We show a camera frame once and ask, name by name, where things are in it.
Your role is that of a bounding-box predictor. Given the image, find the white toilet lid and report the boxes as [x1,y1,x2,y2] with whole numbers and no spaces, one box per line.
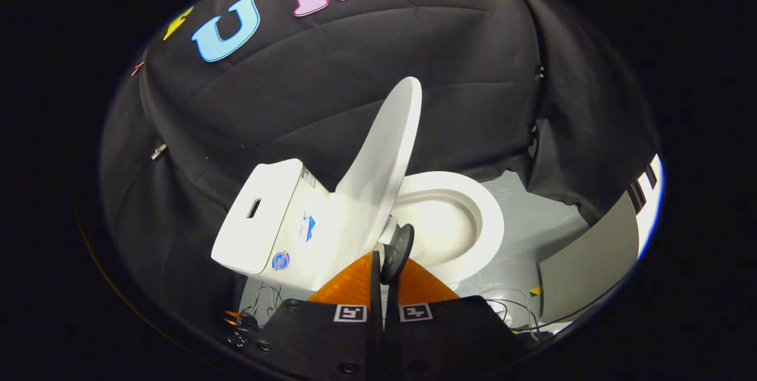
[331,76,423,263]

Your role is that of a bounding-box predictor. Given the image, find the orange clamp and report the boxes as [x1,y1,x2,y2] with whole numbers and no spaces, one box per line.
[224,309,258,334]

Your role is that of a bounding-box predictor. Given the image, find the black slatted rack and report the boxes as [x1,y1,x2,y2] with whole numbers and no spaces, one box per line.
[627,153,664,251]

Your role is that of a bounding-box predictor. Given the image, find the thin black cables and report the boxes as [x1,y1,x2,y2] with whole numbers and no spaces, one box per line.
[240,283,284,325]

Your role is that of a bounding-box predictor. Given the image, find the black round lid handle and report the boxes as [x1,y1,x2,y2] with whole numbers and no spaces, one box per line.
[380,223,415,285]

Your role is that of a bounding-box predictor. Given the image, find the grey board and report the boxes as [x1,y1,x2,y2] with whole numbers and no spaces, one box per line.
[538,189,640,325]

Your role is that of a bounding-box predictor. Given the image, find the white ceramic toilet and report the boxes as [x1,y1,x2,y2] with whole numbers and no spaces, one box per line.
[211,158,506,293]

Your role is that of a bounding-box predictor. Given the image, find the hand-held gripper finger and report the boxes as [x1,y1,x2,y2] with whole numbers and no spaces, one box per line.
[383,257,533,380]
[255,251,384,380]

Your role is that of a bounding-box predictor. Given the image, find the floor cable bundle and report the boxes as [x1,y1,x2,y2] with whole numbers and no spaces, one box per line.
[482,289,548,334]

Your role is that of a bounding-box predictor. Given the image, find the black backdrop cloth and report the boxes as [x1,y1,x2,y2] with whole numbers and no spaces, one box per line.
[98,0,660,334]

